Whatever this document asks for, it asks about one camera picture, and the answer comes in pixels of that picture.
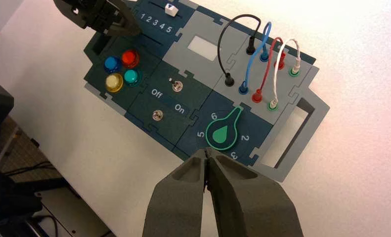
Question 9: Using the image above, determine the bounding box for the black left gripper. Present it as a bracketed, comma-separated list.
[52, 0, 142, 37]

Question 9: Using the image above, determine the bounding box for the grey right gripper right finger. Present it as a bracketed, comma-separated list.
[206, 148, 304, 237]

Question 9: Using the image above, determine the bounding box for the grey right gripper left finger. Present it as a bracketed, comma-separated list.
[142, 150, 207, 237]

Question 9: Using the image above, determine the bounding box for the white slider knob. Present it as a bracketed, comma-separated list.
[164, 3, 178, 17]

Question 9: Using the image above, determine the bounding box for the blue push button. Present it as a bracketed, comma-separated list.
[103, 56, 121, 73]

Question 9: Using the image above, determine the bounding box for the red push button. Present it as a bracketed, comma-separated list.
[121, 49, 140, 69]

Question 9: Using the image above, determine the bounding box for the yellow push button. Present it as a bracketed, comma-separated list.
[105, 72, 124, 93]

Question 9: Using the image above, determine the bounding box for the green push button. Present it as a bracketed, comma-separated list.
[123, 69, 141, 87]

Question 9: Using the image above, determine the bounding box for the green pointer rotary knob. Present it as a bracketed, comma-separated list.
[205, 106, 243, 152]

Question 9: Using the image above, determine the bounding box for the white display window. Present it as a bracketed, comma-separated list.
[187, 35, 223, 62]

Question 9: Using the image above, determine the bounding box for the grey and teal control box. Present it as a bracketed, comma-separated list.
[83, 0, 331, 183]

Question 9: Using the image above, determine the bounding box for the white jumper cable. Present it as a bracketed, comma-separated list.
[267, 39, 303, 112]

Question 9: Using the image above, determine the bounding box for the red jumper cable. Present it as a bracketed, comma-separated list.
[251, 37, 287, 104]

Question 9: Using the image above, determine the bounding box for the blue jumper cable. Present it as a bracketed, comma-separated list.
[238, 21, 272, 95]

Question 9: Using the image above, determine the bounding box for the black jumper cable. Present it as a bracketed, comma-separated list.
[217, 14, 262, 87]

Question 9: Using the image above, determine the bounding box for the black floor cable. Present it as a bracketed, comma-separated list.
[3, 160, 57, 178]

